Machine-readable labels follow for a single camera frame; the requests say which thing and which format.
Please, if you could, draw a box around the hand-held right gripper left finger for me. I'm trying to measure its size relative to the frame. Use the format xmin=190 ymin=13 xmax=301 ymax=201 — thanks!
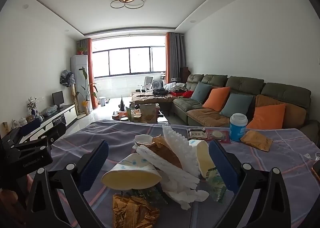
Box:
xmin=25 ymin=140 xmax=109 ymax=228

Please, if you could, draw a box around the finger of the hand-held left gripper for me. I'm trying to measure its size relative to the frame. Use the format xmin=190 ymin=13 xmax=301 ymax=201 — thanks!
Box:
xmin=2 ymin=118 xmax=42 ymax=143
xmin=12 ymin=122 xmax=67 ymax=147

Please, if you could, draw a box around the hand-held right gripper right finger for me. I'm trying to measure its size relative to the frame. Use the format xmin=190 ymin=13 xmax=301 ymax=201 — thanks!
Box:
xmin=209 ymin=140 xmax=298 ymax=228

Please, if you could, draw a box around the dotted white paper cup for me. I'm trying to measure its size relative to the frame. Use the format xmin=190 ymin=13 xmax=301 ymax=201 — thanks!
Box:
xmin=189 ymin=139 xmax=216 ymax=179

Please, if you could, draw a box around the beige dotted cloth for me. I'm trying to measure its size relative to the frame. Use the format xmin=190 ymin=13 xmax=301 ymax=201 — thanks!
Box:
xmin=101 ymin=153 xmax=163 ymax=191

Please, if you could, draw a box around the white and black tv stand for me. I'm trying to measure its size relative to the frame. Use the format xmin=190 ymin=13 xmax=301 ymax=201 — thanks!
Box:
xmin=11 ymin=104 xmax=77 ymax=143

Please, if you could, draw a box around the green snack wrapper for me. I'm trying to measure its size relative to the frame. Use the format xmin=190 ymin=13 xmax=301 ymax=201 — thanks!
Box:
xmin=125 ymin=187 xmax=168 ymax=206
xmin=205 ymin=168 xmax=227 ymax=203

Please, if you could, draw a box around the small plant in blue vase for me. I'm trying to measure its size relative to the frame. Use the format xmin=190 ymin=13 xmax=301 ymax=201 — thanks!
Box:
xmin=27 ymin=97 xmax=38 ymax=116

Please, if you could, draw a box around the clear plastic bag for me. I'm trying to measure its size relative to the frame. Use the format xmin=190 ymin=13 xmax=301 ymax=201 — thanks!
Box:
xmin=41 ymin=105 xmax=58 ymax=116

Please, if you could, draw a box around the red flat packet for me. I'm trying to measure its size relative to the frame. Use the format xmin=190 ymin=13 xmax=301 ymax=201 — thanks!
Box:
xmin=206 ymin=129 xmax=230 ymax=144

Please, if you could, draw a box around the black monitor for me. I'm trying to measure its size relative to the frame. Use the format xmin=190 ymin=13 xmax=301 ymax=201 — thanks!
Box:
xmin=52 ymin=91 xmax=64 ymax=109

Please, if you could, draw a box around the blue cup with white lid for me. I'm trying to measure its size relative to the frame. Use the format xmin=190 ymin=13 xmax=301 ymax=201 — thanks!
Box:
xmin=229 ymin=113 xmax=248 ymax=142

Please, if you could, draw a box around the silver foil packet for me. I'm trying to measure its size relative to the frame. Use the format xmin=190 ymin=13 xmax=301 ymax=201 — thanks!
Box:
xmin=187 ymin=128 xmax=208 ymax=141

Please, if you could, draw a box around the brown paper packet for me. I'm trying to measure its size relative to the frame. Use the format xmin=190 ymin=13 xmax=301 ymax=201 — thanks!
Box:
xmin=240 ymin=130 xmax=273 ymax=152

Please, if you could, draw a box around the tall green leafy plant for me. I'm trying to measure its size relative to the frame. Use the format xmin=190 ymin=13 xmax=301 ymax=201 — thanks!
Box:
xmin=76 ymin=67 xmax=98 ymax=116

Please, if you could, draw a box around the checked lilac tablecloth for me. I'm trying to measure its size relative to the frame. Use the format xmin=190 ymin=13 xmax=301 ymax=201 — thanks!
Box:
xmin=25 ymin=119 xmax=320 ymax=228

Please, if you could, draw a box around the small white paper bowl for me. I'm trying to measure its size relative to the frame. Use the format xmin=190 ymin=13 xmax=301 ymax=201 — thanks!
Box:
xmin=134 ymin=134 xmax=153 ymax=150

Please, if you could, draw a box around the hanging dark patterned cloth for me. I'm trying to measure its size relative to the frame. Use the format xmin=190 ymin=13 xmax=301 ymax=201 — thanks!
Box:
xmin=60 ymin=70 xmax=75 ymax=88

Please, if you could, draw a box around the white standing air conditioner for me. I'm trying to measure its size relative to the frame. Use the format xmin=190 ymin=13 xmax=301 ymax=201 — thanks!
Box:
xmin=71 ymin=55 xmax=88 ymax=116

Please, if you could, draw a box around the cluttered coffee table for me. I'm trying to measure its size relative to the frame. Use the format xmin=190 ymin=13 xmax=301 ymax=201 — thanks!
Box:
xmin=112 ymin=103 xmax=140 ymax=123

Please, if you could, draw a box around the gold foil wrapper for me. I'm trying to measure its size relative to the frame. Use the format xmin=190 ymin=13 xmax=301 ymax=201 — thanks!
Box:
xmin=112 ymin=194 xmax=160 ymax=228

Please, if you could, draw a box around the white corrugated paper wrapper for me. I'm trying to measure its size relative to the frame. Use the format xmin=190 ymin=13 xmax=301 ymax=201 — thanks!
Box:
xmin=136 ymin=144 xmax=200 ymax=189

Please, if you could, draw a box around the blue-grey cushion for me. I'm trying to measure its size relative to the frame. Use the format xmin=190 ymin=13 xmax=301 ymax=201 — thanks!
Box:
xmin=191 ymin=82 xmax=213 ymax=104
xmin=220 ymin=93 xmax=253 ymax=118

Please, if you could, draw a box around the orange cushion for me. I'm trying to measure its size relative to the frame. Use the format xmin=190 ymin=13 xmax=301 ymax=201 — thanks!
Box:
xmin=247 ymin=104 xmax=286 ymax=130
xmin=202 ymin=87 xmax=231 ymax=112

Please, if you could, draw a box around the orange and grey curtain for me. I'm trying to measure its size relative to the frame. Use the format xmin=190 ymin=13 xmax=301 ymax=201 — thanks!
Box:
xmin=165 ymin=32 xmax=187 ymax=86
xmin=79 ymin=38 xmax=98 ymax=110

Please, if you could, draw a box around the tan paper bag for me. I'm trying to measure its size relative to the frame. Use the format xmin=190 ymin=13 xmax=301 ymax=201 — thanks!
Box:
xmin=139 ymin=103 xmax=157 ymax=122

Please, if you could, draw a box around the dark glass coffee table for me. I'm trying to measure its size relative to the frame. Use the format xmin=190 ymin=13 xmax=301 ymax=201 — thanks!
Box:
xmin=111 ymin=103 xmax=170 ymax=125

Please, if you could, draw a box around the brown ottoman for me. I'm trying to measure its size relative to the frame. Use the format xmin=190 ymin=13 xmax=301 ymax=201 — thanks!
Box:
xmin=132 ymin=92 xmax=173 ymax=112

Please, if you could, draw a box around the brown cushion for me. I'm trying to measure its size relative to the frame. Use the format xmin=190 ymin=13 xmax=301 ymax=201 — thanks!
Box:
xmin=255 ymin=94 xmax=307 ymax=128

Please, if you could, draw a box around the green sofa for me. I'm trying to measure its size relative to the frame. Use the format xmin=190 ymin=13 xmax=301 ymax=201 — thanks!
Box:
xmin=172 ymin=74 xmax=313 ymax=132

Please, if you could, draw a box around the smartphone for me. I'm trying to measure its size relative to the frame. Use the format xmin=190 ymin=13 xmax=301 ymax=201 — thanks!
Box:
xmin=311 ymin=160 xmax=320 ymax=182

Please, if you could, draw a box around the white office chair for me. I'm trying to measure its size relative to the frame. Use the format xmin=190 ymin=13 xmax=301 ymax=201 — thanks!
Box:
xmin=140 ymin=76 xmax=154 ymax=93

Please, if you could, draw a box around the large window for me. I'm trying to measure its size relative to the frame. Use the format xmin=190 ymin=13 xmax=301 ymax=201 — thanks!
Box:
xmin=91 ymin=35 xmax=167 ymax=78

